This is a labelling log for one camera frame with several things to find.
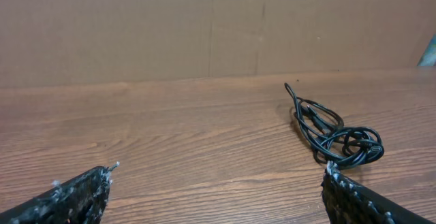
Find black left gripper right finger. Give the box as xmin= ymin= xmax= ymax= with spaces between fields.
xmin=322 ymin=161 xmax=433 ymax=224

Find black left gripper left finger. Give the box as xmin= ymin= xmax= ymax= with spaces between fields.
xmin=1 ymin=163 xmax=119 ymax=224

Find black usb cable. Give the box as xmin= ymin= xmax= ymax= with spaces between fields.
xmin=284 ymin=82 xmax=386 ymax=170

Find brown cardboard backdrop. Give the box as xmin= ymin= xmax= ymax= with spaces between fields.
xmin=1 ymin=0 xmax=435 ymax=88

